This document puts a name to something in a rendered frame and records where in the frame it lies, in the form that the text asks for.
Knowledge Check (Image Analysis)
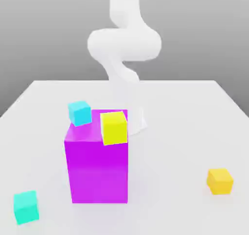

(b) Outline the small orange-yellow cube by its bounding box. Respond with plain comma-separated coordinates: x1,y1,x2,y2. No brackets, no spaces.
206,168,234,196

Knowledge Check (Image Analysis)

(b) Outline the large magenta box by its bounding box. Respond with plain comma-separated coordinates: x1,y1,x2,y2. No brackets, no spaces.
64,108,128,204

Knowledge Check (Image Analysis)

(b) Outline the small turquoise cube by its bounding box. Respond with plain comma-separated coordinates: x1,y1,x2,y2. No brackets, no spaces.
13,190,40,226

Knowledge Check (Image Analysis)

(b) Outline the small cyan cube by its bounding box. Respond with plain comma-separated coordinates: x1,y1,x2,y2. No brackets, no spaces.
68,100,92,127

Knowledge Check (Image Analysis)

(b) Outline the small yellow cube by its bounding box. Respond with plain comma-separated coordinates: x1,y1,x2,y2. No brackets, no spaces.
100,110,128,146

